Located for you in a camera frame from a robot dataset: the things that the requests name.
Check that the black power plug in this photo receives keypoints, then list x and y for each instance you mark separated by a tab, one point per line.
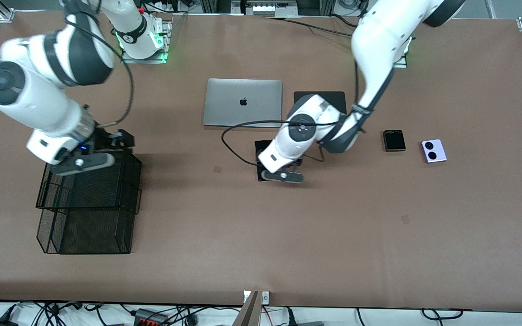
290	317

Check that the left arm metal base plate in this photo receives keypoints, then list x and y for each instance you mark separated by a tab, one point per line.
402	61

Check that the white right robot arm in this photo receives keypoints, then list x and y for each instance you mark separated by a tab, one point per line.
39	99

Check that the black mouse pad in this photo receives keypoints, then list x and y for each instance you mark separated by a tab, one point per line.
306	96

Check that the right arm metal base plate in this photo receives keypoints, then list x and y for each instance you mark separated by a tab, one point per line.
166	43

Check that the silver closed laptop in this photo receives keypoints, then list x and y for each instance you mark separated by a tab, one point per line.
243	103

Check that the brown wooden post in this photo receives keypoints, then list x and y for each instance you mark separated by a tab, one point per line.
249	314

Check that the lilac flip phone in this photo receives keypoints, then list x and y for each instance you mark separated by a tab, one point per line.
433	151

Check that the metal control box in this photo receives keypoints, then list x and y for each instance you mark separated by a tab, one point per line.
265	9

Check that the black mesh two-tier tray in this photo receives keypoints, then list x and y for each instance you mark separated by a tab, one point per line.
93	213

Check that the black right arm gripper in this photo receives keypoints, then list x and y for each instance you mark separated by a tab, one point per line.
105	141

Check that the long black smartphone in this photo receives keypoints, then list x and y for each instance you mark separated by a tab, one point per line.
262	148

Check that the small black flip phone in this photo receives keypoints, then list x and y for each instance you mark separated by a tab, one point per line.
394	141

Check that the black orange power strip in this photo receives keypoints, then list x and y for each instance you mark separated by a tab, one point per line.
150	318

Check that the small metal table bracket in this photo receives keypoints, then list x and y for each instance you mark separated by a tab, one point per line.
265	297

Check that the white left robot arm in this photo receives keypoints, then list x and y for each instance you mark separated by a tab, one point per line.
379	40

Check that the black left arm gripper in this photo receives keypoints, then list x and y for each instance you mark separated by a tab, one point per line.
297	162

